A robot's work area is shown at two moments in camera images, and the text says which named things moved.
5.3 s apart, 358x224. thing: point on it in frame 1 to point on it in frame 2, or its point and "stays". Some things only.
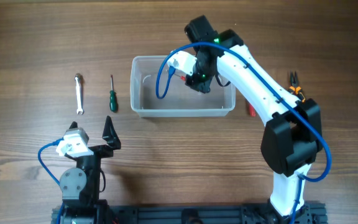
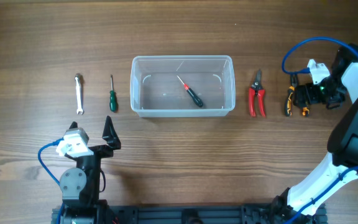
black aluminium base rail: x=258 y=213 stays
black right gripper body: x=201 y=75 to x=329 y=90
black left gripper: x=112 y=140 stays
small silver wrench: x=79 y=94 stays
